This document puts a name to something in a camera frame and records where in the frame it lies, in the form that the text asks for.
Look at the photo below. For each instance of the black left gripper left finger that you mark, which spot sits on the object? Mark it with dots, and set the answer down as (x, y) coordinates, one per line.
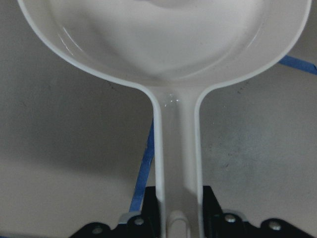
(150, 211)

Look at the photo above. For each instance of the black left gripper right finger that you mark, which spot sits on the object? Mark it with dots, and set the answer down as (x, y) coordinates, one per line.
(211, 213)

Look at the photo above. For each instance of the beige plastic dustpan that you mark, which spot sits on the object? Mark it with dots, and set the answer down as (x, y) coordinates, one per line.
(176, 52)

